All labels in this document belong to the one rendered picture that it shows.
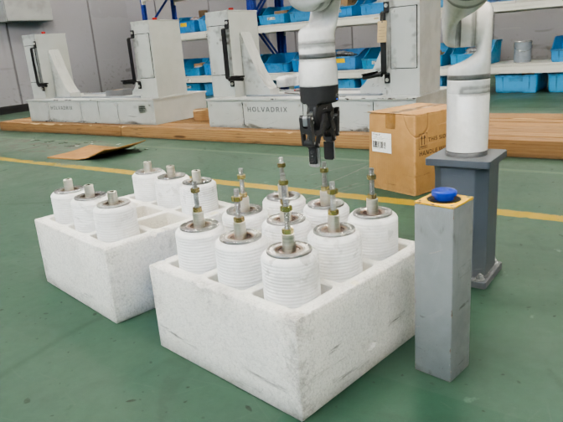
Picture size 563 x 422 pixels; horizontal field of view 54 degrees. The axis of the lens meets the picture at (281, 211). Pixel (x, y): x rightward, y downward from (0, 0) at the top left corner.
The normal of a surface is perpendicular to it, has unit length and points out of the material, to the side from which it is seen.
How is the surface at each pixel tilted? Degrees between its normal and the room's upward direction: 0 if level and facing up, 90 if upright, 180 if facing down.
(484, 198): 90
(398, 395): 0
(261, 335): 90
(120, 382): 0
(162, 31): 90
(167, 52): 90
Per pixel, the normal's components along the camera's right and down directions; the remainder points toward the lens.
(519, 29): -0.57, 0.28
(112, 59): 0.81, 0.11
